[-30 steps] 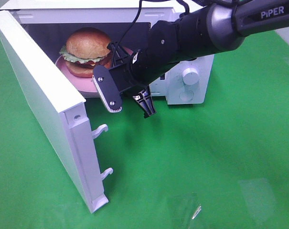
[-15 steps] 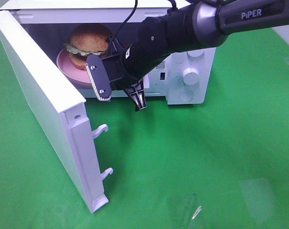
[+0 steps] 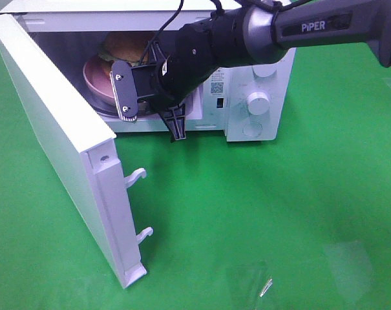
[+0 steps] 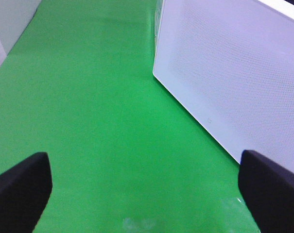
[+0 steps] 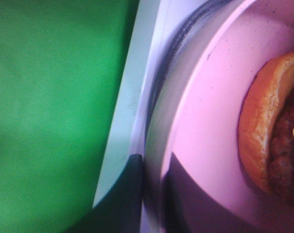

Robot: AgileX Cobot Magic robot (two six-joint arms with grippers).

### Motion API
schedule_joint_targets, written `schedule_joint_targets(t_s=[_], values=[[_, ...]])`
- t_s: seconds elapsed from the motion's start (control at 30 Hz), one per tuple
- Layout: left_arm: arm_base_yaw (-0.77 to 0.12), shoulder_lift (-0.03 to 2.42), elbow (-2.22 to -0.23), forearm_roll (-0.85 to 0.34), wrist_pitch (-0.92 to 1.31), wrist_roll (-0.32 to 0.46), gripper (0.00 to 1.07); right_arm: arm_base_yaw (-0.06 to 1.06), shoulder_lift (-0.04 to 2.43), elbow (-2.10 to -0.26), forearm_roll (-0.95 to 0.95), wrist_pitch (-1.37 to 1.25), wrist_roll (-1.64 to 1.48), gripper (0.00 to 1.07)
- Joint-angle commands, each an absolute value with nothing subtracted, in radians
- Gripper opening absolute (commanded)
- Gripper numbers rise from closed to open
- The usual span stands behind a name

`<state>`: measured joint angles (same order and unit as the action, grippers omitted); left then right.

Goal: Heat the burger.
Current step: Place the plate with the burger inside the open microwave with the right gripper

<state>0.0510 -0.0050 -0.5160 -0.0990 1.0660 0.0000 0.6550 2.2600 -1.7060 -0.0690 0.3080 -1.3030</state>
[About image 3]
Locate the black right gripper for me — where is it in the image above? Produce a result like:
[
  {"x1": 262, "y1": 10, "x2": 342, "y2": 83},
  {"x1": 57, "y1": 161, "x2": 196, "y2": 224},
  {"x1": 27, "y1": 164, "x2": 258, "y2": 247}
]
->
[{"x1": 110, "y1": 24, "x2": 215, "y2": 141}]

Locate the pink round plate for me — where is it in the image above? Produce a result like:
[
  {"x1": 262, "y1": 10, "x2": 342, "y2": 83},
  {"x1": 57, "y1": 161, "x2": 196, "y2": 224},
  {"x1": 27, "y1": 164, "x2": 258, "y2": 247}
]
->
[{"x1": 83, "y1": 55, "x2": 118, "y2": 118}]

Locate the burger with lettuce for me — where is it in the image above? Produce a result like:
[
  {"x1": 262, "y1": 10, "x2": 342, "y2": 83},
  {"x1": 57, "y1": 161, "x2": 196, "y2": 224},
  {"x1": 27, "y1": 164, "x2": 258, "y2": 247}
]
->
[{"x1": 98, "y1": 31, "x2": 154, "y2": 65}]

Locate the round door release button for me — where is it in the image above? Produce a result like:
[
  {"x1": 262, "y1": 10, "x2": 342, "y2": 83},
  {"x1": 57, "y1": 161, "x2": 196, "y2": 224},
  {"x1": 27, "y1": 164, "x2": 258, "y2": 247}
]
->
[{"x1": 242, "y1": 121, "x2": 262, "y2": 138}]

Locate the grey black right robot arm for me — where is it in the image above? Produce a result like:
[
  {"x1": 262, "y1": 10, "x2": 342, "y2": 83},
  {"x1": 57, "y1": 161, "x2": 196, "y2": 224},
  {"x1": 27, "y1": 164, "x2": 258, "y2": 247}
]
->
[{"x1": 110, "y1": 1, "x2": 391, "y2": 141}]

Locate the glass microwave turntable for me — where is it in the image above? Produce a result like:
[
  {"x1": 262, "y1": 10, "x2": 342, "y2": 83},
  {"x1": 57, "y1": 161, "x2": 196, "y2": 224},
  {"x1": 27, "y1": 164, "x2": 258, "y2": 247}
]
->
[{"x1": 94, "y1": 96, "x2": 196, "y2": 119}]

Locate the white warning label sticker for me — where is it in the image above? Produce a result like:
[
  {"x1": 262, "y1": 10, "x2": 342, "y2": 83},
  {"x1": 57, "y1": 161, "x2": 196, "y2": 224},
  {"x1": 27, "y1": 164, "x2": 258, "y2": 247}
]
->
[{"x1": 209, "y1": 68, "x2": 225, "y2": 96}]

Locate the white microwave oven body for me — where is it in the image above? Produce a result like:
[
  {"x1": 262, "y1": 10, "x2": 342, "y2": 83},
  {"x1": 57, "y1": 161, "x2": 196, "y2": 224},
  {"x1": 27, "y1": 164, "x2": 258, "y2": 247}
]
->
[{"x1": 0, "y1": 1, "x2": 295, "y2": 141}]

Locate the white lower timer knob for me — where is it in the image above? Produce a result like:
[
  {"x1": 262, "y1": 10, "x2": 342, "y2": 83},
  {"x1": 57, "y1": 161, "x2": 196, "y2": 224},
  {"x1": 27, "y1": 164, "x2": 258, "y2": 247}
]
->
[{"x1": 247, "y1": 92, "x2": 270, "y2": 116}]

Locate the white upper power knob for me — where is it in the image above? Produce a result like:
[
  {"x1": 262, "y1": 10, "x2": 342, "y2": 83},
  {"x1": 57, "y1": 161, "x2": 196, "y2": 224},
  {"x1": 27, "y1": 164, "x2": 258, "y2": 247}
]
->
[{"x1": 252, "y1": 64, "x2": 277, "y2": 78}]

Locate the clear tape patch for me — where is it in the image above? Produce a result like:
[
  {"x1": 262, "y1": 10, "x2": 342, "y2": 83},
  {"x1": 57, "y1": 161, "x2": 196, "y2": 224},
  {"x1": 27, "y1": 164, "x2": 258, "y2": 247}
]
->
[{"x1": 225, "y1": 260, "x2": 271, "y2": 305}]

